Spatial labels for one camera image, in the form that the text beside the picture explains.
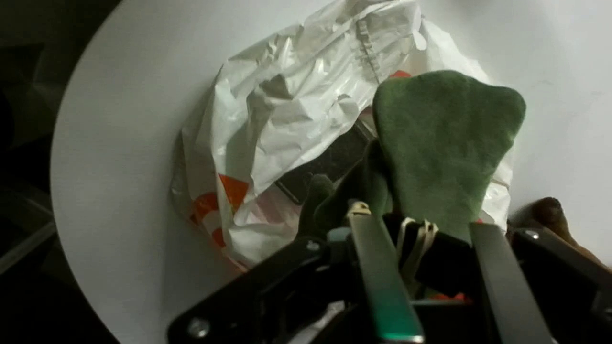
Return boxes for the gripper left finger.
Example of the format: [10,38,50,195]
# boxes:
[346,210,426,344]

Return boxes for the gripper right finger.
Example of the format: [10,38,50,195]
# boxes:
[469,221,553,344]

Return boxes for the brown moose plush toy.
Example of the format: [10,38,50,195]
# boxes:
[304,69,608,269]

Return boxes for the white plastic shopping bag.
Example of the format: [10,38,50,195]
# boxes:
[170,0,518,273]

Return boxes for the white cord strands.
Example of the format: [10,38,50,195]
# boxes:
[396,216,442,283]

